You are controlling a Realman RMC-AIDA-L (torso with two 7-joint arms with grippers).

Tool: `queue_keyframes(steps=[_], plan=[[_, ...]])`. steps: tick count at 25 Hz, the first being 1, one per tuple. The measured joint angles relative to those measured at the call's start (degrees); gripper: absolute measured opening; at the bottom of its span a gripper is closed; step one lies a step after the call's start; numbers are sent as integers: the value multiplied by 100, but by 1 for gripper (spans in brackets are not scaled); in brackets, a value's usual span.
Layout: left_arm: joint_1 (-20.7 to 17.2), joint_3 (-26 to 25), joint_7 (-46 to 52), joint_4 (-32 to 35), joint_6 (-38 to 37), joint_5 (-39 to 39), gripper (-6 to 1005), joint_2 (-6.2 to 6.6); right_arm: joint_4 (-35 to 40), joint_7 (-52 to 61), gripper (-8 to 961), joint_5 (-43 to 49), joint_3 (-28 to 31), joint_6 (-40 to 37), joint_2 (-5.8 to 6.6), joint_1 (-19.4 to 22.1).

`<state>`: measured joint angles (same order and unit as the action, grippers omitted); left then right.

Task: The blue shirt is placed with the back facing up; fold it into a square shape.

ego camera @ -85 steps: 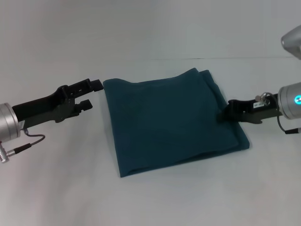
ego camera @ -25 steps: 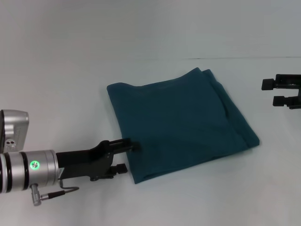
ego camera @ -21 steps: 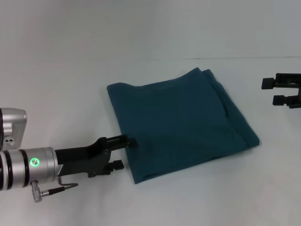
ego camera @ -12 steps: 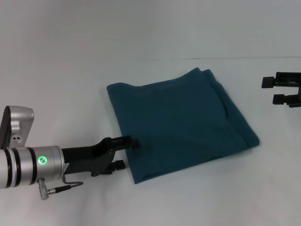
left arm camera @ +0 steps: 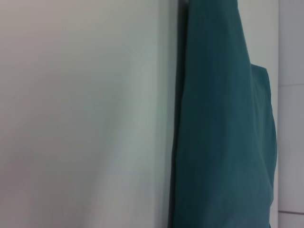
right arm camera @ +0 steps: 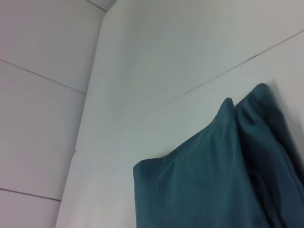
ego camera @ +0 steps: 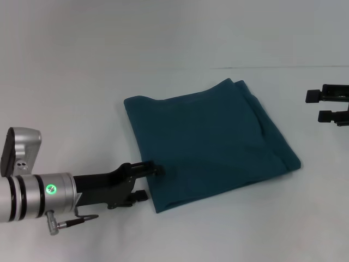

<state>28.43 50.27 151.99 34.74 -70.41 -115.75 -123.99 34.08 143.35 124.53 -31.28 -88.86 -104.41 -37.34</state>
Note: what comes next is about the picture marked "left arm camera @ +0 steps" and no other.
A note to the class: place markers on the teal blue t-shirt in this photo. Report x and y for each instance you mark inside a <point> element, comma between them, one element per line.
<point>225,118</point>

